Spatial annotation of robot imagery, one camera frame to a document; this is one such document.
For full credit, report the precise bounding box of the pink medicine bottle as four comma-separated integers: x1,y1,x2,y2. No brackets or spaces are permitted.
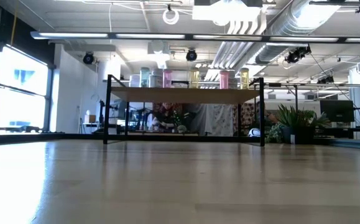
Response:
219,70,230,90
162,68,173,89

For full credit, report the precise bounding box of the large white medicine bottle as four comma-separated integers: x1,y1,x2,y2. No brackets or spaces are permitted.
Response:
149,68,164,88

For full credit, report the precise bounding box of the white bottle with blue label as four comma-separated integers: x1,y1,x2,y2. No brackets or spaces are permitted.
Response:
129,73,141,88

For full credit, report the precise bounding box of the yellow medicine bottle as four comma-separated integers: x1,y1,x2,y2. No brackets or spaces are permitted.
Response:
239,67,250,90

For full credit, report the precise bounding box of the person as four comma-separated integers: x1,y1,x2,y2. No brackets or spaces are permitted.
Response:
150,101,180,131

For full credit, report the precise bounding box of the white hanging cloth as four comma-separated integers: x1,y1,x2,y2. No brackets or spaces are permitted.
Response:
195,104,235,137

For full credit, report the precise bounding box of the green potted plant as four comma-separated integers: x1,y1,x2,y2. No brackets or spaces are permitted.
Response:
265,103,331,146

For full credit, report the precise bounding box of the long ceiling light bar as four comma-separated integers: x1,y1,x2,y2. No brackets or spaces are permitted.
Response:
30,30,360,44

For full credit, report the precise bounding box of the black ceiling spotlight cluster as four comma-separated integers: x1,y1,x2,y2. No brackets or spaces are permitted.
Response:
284,45,312,64

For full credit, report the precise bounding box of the black computer monitor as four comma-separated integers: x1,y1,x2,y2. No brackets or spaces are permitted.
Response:
319,99,356,123

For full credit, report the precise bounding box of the large bright window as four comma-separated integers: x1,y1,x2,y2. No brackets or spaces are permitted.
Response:
0,45,49,133

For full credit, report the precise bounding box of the wooden shelf black metal frame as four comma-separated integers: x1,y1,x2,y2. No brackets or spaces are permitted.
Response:
103,73,266,147

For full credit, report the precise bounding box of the white cable coil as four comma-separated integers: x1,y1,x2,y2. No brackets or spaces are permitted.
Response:
162,8,180,26

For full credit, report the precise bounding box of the silver air duct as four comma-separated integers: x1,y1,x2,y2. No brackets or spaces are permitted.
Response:
254,0,342,65

